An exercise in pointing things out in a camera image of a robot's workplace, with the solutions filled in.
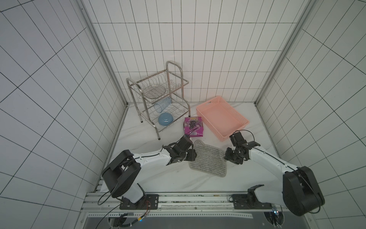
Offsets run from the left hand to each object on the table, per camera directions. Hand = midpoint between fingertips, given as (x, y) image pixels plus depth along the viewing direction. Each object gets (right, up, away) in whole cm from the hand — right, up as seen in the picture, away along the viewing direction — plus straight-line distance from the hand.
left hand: (190, 157), depth 86 cm
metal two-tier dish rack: (-17, +36, -7) cm, 40 cm away
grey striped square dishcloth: (+12, -2, +2) cm, 12 cm away
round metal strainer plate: (-23, +41, +4) cm, 47 cm away
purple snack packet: (+3, +18, +13) cm, 22 cm away
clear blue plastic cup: (-22, +34, +27) cm, 49 cm away
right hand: (+20, -1, +1) cm, 20 cm away
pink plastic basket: (+23, +23, +15) cm, 36 cm away
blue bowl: (-17, +23, +12) cm, 31 cm away
